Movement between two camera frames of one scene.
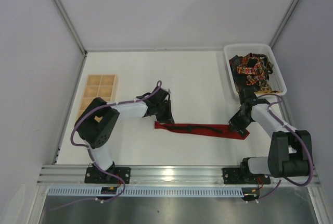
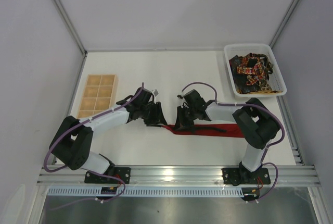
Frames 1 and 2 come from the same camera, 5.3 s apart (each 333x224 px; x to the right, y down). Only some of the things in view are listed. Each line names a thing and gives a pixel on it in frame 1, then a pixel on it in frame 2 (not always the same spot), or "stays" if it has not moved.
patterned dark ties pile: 252,70 stays
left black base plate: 93,176 stays
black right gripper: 238,122 -> 185,115
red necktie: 220,131 stays
